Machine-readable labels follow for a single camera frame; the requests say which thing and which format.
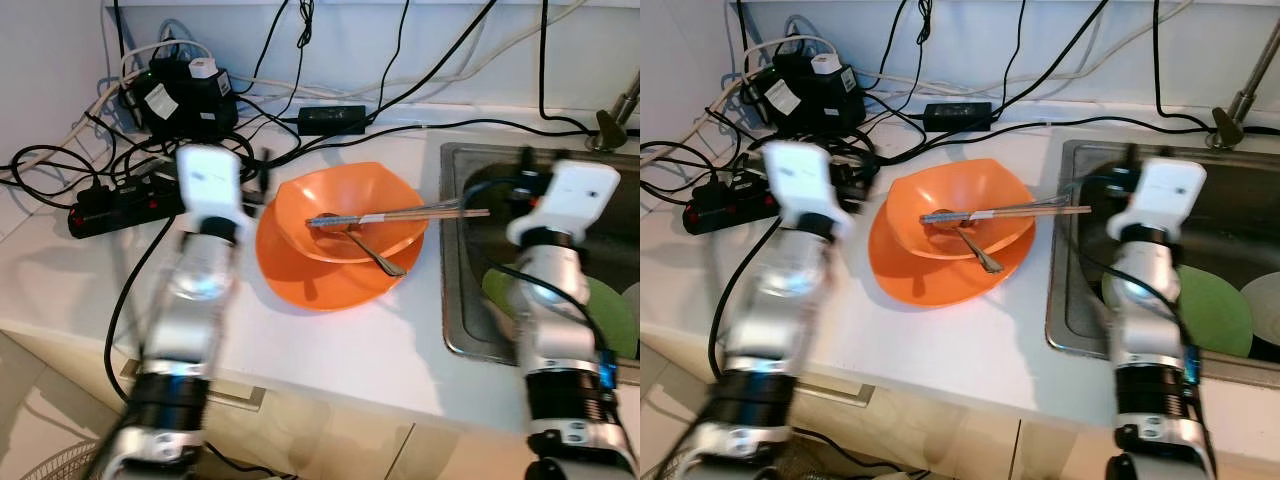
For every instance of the black power strip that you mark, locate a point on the black power strip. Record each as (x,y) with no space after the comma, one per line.
(110,210)
(720,205)

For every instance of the stainless steel sink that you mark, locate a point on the stainless steel sink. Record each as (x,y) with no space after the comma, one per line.
(1070,200)
(470,250)

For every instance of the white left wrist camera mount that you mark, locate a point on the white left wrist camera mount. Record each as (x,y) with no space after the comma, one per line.
(800,178)
(210,180)

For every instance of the steel kitchen faucet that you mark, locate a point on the steel kitchen faucet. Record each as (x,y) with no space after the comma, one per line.
(1228,125)
(608,125)

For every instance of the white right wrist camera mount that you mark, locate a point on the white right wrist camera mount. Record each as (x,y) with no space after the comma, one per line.
(1170,188)
(575,190)

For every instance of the white kitchen cabinet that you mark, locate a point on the white kitchen cabinet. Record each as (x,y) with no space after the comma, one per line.
(350,440)
(950,440)

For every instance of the wooden chopsticks pair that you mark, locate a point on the wooden chopsticks pair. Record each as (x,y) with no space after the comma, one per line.
(340,219)
(950,216)

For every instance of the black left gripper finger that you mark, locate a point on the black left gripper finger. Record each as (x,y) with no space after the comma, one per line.
(865,175)
(264,172)

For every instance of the orange plastic bowl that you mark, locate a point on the orange plastic bowl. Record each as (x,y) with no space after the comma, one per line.
(340,195)
(950,190)

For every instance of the black power adapter brick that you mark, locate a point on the black power adapter brick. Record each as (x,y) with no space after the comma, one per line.
(958,116)
(335,120)

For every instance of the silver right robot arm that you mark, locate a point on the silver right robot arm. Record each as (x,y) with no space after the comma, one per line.
(1150,310)
(555,310)

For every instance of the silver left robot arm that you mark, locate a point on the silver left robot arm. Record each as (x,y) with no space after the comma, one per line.
(790,300)
(190,300)

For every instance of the black charger with white label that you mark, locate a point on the black charger with white label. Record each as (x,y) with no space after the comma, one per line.
(185,105)
(815,100)

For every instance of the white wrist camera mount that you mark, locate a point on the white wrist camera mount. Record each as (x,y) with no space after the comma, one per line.
(1170,188)
(800,178)
(575,190)
(210,180)

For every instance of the green plate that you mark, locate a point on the green plate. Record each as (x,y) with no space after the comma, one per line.
(1215,310)
(610,320)

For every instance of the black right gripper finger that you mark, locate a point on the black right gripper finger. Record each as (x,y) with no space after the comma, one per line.
(1131,160)
(525,162)

